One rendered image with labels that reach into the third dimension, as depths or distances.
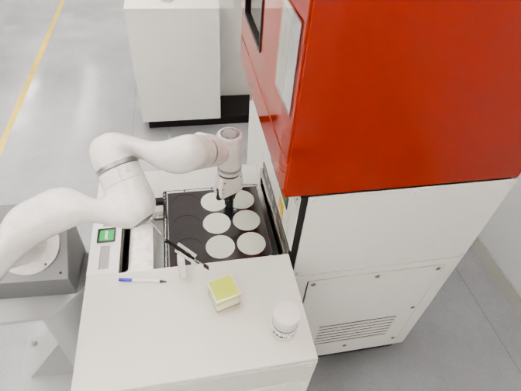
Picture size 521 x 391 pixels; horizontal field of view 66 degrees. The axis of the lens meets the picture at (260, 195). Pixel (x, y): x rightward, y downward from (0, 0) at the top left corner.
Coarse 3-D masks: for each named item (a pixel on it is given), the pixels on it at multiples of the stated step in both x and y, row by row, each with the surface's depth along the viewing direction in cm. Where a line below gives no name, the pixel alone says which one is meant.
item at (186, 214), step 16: (192, 192) 155; (208, 192) 155; (256, 192) 157; (176, 208) 149; (192, 208) 149; (224, 208) 150; (256, 208) 151; (176, 224) 143; (192, 224) 144; (176, 240) 138; (192, 240) 138; (176, 256) 133; (208, 256) 134; (240, 256) 135; (256, 256) 135
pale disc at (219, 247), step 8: (208, 240) 139; (216, 240) 139; (224, 240) 139; (232, 240) 139; (208, 248) 136; (216, 248) 137; (224, 248) 137; (232, 248) 137; (216, 256) 134; (224, 256) 135
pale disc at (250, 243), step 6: (246, 234) 142; (252, 234) 142; (258, 234) 142; (240, 240) 140; (246, 240) 140; (252, 240) 140; (258, 240) 140; (264, 240) 140; (240, 246) 138; (246, 246) 138; (252, 246) 138; (258, 246) 138; (264, 246) 139; (246, 252) 136; (252, 252) 136; (258, 252) 137
